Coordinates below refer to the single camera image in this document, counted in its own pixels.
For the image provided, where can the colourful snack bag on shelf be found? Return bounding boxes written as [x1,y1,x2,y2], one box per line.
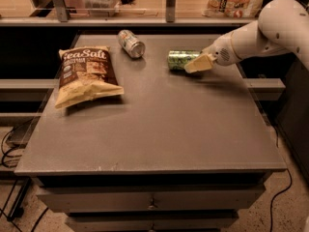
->
[202,0,264,18]

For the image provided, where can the metal shelf rail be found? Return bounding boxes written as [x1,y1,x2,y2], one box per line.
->
[0,0,252,27]

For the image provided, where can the black cables on left floor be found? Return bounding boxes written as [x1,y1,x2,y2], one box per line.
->
[0,119,49,232]

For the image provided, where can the black cable on right floor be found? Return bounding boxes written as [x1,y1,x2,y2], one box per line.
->
[268,167,294,232]

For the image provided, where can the green soda can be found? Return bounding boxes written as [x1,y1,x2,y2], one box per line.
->
[167,50,200,71]

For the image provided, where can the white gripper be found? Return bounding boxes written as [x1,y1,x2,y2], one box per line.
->
[184,33,240,73]

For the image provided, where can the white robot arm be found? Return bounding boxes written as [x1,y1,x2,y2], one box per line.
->
[184,0,309,73]

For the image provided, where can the clear plastic container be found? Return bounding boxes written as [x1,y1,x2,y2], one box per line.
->
[83,0,120,17]

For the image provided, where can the sea salt chips bag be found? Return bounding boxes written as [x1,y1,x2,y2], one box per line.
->
[55,46,124,108]

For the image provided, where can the silver soda can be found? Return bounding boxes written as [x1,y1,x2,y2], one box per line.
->
[118,30,146,59]

